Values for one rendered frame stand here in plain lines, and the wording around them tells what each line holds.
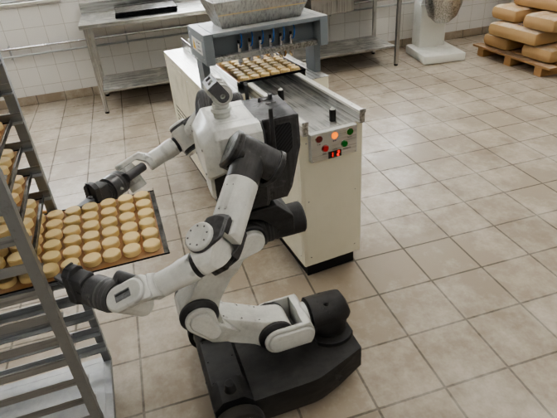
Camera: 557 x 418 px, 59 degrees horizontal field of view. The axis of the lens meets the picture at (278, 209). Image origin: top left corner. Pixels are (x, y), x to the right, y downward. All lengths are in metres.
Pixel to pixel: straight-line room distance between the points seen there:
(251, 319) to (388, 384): 0.66
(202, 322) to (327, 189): 0.99
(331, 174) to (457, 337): 0.94
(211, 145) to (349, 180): 1.17
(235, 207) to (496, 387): 1.46
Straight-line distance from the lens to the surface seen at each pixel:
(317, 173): 2.36
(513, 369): 2.39
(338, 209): 2.52
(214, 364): 2.07
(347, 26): 6.59
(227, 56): 2.79
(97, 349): 2.23
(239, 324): 1.92
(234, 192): 1.24
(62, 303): 2.07
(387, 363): 2.29
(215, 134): 1.42
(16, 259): 1.50
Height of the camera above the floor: 1.73
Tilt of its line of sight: 32 degrees down
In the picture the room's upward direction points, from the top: 5 degrees counter-clockwise
